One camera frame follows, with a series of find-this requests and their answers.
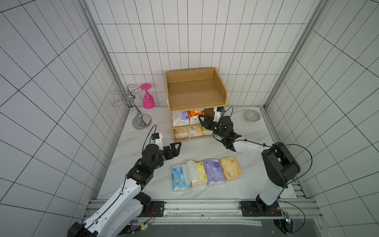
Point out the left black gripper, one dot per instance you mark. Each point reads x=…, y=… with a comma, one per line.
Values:
x=171, y=155

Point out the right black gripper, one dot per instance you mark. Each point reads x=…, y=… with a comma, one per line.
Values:
x=211, y=123

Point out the blue tissue pack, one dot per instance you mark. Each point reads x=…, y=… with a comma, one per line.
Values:
x=178, y=178

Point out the yellow floral tissue pack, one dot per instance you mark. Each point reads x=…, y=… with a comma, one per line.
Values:
x=195, y=173

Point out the pale orange tissue pack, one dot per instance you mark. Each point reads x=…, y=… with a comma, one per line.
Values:
x=231, y=168

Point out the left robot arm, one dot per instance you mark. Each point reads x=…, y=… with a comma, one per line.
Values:
x=128, y=202

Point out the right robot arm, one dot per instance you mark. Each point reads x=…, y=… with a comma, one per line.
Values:
x=280, y=165

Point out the bottom right yellow tissue pack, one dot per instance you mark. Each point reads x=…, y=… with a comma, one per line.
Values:
x=206, y=132

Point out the bottom middle beige tissue pack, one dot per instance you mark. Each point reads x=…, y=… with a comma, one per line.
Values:
x=195, y=131

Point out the beige tissue pack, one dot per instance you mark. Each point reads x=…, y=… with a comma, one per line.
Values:
x=181, y=133
x=195, y=131

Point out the bottom left beige tissue pack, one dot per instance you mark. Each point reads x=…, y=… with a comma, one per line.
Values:
x=181, y=133

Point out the white purple tissue pack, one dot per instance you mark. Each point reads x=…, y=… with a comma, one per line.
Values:
x=180, y=119

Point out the wooden three-tier shelf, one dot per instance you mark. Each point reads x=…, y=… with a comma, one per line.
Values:
x=195, y=89

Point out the green patterned small dish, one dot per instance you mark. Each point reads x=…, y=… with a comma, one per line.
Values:
x=252, y=115

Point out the silver glass holder stand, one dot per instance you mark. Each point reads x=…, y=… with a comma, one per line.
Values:
x=141, y=121

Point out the pink wine glass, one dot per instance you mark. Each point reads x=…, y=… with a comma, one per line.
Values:
x=147, y=99

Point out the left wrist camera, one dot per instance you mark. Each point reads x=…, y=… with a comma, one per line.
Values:
x=157, y=139

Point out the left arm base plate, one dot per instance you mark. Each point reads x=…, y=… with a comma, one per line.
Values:
x=154, y=208

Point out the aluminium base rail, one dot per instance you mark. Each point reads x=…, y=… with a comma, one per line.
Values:
x=304, y=213

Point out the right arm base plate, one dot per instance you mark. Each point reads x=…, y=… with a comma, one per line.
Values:
x=259, y=209

